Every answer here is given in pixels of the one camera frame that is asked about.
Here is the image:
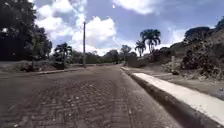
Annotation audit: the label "small palm tree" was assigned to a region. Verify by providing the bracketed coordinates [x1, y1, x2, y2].
[53, 42, 73, 70]

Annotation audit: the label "group of palm trees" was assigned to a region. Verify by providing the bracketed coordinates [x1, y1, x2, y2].
[134, 28, 162, 58]

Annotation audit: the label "brown brick paved road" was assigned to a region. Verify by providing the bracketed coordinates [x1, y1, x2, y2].
[0, 63, 188, 128]

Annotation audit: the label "large dark trees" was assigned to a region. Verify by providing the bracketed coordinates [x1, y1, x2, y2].
[0, 0, 54, 63]

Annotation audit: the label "short pale post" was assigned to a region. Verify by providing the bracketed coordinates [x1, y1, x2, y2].
[170, 55, 176, 72]

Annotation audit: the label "pale concrete kerb pavement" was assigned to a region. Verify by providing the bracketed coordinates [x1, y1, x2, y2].
[120, 65, 224, 128]

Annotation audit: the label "row of distant trees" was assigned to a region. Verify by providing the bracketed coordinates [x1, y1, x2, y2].
[66, 44, 138, 66]

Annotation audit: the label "tall utility pole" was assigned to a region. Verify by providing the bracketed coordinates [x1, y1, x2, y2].
[82, 21, 87, 69]

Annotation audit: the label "low pale kerb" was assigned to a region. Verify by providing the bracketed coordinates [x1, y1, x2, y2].
[0, 66, 88, 80]

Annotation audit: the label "dry grassy earth slope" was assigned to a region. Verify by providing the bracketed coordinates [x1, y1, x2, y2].
[126, 16, 224, 101]

